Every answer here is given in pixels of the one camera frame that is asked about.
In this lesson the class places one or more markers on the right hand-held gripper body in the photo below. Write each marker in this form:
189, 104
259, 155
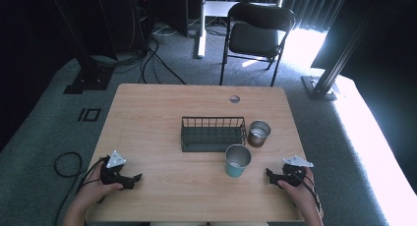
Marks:
293, 172

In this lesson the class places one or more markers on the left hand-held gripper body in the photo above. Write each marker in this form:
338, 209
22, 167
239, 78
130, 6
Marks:
111, 170

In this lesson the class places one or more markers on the teal metal cup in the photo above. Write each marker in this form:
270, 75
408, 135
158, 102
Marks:
237, 162

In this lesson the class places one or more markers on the brown metal cup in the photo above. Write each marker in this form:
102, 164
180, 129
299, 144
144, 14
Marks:
258, 134

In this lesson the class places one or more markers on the person's right hand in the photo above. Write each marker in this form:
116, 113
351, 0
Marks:
300, 195

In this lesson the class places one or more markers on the person's left hand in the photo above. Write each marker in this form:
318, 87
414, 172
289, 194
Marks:
96, 190

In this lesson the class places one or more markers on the round table grommet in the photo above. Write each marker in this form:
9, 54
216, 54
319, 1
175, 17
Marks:
234, 99

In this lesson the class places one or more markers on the black stand with base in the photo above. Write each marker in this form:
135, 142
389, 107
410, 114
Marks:
88, 68

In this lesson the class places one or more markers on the black folding chair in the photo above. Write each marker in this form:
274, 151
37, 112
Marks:
255, 39

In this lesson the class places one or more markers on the black metal frame stand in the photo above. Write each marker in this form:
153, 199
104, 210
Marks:
327, 75

